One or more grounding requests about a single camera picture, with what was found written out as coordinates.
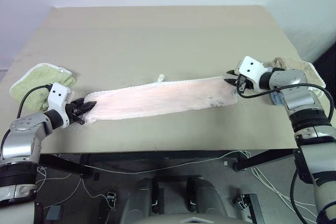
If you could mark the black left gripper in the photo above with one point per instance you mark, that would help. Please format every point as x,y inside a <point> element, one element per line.
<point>74,112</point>

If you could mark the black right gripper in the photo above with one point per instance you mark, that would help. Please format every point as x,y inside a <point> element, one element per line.
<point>244,83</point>

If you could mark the long pink towel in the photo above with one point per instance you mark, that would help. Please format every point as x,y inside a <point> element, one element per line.
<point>162,98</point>

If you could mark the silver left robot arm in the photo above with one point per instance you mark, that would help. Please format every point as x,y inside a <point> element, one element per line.
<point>23,140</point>

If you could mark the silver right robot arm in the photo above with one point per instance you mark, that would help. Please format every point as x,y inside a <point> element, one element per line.
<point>302,108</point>

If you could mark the folded green towel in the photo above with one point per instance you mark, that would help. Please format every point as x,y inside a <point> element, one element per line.
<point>36,78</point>

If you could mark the beige towel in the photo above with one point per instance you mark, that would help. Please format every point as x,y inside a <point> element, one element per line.
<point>312,70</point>

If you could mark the small blue cloth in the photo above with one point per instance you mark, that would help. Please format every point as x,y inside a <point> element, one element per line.
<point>277,99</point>

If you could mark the silver metal clasp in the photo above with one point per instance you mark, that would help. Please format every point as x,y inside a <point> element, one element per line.
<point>242,201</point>
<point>111,200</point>

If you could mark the grey rounded robot thigh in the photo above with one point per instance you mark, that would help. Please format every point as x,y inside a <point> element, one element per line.
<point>207,195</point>
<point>143,195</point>

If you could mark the small grey box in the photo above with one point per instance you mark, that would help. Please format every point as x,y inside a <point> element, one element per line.
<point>54,212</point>

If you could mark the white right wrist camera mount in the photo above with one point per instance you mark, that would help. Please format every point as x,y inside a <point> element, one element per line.
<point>250,70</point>

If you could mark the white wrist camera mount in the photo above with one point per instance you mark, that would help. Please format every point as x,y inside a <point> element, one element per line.
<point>59,95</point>
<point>250,70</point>

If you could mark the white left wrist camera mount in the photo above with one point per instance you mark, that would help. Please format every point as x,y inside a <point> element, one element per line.
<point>59,95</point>

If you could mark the black table frame bar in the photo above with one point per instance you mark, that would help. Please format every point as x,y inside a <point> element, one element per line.
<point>265,159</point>
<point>65,165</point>

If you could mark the black upright frame post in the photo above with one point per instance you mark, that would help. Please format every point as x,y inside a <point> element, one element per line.
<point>257,208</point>

